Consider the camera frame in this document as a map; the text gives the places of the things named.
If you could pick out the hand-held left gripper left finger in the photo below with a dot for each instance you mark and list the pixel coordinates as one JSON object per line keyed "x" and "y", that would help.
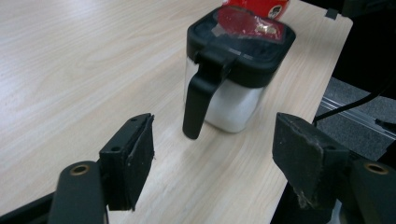
{"x": 124, "y": 168}

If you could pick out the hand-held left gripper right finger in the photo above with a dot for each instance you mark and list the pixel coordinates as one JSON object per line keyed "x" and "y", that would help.
{"x": 305, "y": 158}

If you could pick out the clear jar with black lid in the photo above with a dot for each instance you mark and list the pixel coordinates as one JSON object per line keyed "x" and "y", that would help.
{"x": 236, "y": 102}

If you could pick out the red and clear salt bag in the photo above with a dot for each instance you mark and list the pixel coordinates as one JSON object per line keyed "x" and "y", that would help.
{"x": 258, "y": 7}

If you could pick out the black tape strip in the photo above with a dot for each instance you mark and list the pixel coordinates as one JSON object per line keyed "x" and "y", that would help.
{"x": 332, "y": 13}

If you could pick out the aluminium floor rail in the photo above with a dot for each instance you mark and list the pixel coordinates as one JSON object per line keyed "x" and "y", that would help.
{"x": 361, "y": 119}

